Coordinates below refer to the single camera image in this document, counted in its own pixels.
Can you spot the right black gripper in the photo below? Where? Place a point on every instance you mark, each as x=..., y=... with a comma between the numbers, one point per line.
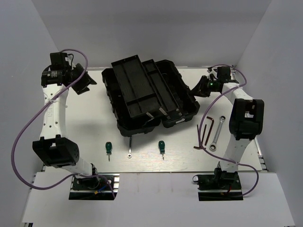
x=198, y=90

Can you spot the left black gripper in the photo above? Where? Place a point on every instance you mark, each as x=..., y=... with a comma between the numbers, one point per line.
x=86, y=80

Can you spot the large silver ratchet wrench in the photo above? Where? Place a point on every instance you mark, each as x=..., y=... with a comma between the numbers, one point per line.
x=213, y=145

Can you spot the black plastic toolbox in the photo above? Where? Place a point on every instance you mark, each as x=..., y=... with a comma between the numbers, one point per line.
x=145, y=94

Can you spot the green stubby screwdriver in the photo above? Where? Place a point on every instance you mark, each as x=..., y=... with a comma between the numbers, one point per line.
x=108, y=147
x=161, y=146

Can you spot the small silver ratchet wrench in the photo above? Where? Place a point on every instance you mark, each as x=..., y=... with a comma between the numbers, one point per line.
x=130, y=148

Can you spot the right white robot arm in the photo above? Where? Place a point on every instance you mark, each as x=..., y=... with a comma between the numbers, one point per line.
x=246, y=122

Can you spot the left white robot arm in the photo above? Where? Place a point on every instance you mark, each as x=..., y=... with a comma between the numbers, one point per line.
x=54, y=147

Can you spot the brown T-handle hex key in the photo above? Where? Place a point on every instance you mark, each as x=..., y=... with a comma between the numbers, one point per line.
x=196, y=147

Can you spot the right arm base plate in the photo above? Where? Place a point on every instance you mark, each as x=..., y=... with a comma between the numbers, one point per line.
x=220, y=189

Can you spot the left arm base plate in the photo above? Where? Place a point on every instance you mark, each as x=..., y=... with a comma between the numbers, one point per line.
x=95, y=189

